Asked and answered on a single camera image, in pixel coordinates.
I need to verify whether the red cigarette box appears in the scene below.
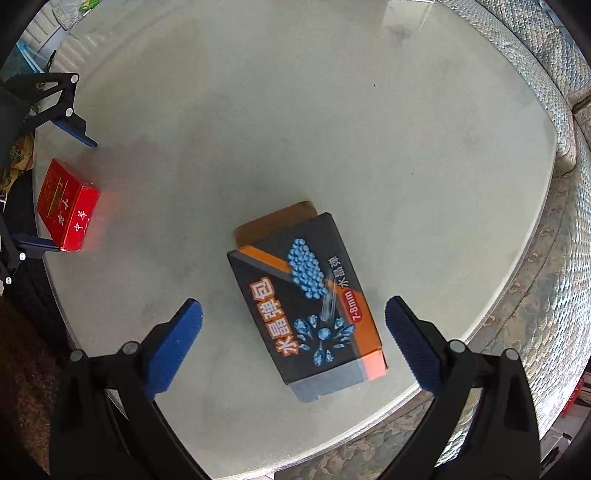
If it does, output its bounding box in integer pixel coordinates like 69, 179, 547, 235
36, 158, 101, 253

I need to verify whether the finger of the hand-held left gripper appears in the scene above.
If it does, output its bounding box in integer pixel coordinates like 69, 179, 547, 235
2, 72, 99, 148
0, 231, 62, 289

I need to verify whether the light blue plastic stool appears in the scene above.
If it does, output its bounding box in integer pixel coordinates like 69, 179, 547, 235
14, 41, 47, 75

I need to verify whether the dark brown carpet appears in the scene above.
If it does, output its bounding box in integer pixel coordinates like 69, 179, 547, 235
0, 295, 70, 462

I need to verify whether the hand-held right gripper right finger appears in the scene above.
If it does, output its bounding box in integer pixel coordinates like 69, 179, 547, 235
369, 296, 541, 480

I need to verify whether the black box blue bead print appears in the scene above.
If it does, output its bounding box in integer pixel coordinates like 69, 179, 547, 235
227, 200, 389, 404

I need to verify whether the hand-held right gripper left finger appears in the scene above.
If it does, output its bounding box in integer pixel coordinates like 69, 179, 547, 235
48, 299, 208, 480

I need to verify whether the colourful printed packet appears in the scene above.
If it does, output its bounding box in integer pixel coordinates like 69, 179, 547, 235
0, 134, 35, 199

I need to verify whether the silver quilted sofa cushion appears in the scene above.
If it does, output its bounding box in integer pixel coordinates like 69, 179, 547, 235
475, 0, 591, 176

